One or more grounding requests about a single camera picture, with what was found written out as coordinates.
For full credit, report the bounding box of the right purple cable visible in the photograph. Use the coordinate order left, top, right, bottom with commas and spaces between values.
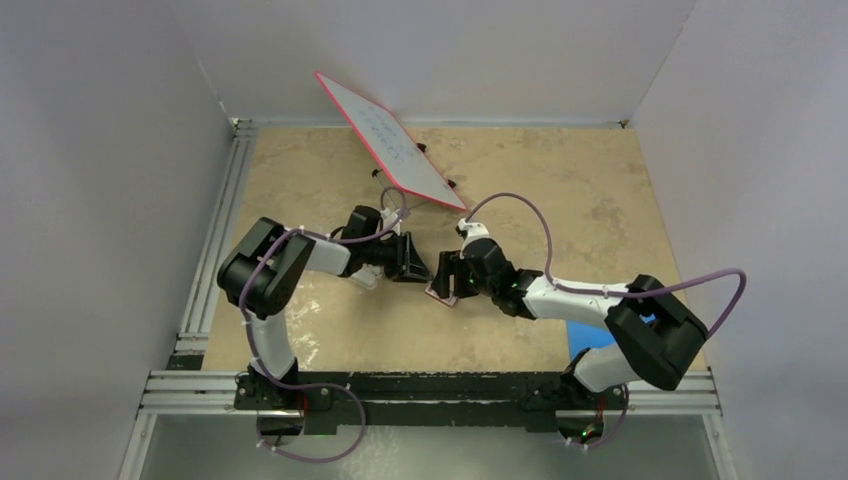
463, 193, 748, 452

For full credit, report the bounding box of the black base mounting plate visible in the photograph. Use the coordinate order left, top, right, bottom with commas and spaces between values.
234, 369, 624, 435

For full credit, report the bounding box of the blue foam pad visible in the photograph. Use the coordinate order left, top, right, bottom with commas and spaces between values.
565, 314, 617, 360

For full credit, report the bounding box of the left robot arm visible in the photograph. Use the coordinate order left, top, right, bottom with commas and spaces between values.
216, 205, 433, 409

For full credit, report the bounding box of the red white staples box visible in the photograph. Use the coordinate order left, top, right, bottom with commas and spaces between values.
425, 283, 460, 309

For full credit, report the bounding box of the white stapler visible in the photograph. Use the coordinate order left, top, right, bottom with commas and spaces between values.
349, 265, 383, 290

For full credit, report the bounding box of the red framed whiteboard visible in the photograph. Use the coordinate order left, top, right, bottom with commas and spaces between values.
314, 71, 467, 211

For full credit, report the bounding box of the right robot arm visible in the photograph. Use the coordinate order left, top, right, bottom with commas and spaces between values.
430, 238, 708, 407

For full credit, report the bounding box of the aluminium rail frame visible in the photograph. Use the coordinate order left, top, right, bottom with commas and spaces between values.
121, 121, 735, 479

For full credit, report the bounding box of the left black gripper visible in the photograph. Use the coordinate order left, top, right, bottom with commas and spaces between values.
361, 231, 432, 282

